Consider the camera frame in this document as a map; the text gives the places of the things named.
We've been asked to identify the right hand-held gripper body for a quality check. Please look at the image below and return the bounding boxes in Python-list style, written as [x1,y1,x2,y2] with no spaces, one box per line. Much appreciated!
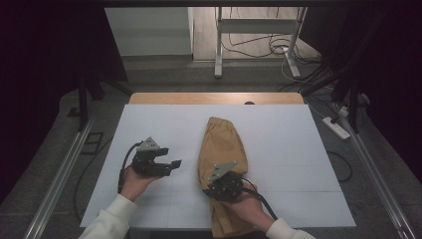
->
[203,160,247,202]

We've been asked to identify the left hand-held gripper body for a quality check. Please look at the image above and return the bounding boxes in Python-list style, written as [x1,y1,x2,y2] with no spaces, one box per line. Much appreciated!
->
[131,136,172,177]

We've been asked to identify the tan pants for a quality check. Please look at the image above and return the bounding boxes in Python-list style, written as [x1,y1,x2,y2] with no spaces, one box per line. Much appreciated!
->
[197,116,257,239]

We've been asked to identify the person's left hand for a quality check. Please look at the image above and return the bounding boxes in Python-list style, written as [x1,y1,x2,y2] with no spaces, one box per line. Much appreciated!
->
[119,164,161,203]

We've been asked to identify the black stand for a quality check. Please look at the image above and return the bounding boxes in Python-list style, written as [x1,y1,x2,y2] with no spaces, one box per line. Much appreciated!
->
[300,71,364,134]
[68,74,133,132]

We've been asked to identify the white power strip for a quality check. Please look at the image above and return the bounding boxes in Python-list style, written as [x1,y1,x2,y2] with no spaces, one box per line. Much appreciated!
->
[321,116,351,140]

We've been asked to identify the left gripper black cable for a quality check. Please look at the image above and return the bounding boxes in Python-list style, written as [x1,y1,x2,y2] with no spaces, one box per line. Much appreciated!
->
[116,141,143,194]

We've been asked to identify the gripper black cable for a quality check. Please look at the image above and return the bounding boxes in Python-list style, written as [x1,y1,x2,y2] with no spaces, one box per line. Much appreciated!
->
[116,141,143,194]
[241,177,279,221]

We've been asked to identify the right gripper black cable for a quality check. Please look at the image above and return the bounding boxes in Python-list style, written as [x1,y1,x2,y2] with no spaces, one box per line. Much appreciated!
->
[241,177,279,221]

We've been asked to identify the long black floor cable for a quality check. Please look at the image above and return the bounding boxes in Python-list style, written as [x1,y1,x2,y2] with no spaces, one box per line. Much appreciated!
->
[73,137,113,224]

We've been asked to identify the aluminium rail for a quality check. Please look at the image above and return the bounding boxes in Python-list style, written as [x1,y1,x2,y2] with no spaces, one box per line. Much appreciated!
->
[23,118,98,239]
[342,120,420,239]

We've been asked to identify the black floor cable loop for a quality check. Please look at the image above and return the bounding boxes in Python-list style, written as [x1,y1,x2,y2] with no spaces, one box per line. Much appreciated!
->
[326,150,353,183]

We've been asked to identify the tangle of floor cables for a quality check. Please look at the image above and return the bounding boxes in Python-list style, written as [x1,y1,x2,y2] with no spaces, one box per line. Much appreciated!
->
[221,7,324,66]

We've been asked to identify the white metal stand frame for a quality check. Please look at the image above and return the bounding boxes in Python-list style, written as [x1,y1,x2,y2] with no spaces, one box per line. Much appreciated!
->
[213,6,308,80]

